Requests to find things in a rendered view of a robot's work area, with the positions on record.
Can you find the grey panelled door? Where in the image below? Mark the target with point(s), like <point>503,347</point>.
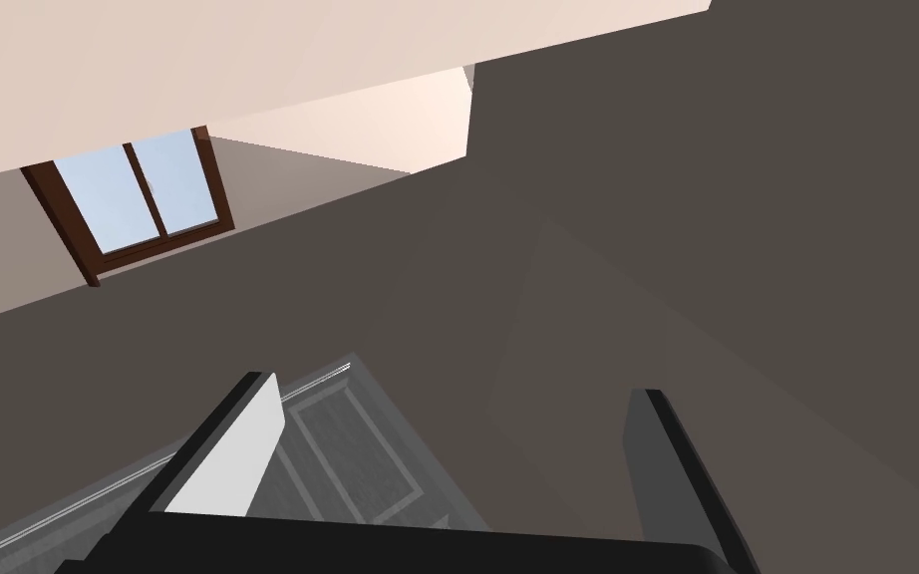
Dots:
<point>348,454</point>

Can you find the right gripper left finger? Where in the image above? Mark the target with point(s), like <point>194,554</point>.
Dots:
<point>228,462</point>

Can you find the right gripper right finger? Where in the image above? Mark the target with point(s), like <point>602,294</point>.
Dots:
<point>667,478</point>

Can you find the brown framed window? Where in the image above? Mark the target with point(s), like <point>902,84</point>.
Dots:
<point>136,199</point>

